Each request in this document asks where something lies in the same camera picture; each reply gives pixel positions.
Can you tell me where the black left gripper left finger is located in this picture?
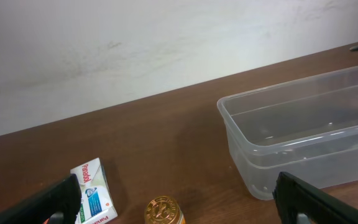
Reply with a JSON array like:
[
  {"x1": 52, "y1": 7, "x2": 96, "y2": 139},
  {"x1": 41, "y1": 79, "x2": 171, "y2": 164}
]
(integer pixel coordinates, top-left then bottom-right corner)
[{"x1": 0, "y1": 174, "x2": 81, "y2": 224}]

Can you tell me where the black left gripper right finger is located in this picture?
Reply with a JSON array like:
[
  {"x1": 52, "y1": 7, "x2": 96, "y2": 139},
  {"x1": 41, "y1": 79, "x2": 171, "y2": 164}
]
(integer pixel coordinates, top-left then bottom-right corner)
[{"x1": 272, "y1": 172, "x2": 358, "y2": 224}]

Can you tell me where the white Panadol medicine box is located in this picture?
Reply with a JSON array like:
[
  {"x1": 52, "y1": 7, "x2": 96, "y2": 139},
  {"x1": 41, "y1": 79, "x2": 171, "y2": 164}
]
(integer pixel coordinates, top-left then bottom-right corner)
[{"x1": 70, "y1": 158, "x2": 117, "y2": 224}]

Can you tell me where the clear plastic container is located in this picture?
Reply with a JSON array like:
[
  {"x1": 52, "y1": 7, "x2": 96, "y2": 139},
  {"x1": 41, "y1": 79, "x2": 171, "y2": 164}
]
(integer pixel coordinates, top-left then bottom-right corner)
[{"x1": 217, "y1": 66, "x2": 358, "y2": 200}]

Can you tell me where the gold lid balm jar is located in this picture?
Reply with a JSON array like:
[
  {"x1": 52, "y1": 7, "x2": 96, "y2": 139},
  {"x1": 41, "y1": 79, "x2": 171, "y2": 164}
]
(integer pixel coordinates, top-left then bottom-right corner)
[{"x1": 144, "y1": 195, "x2": 186, "y2": 224}]

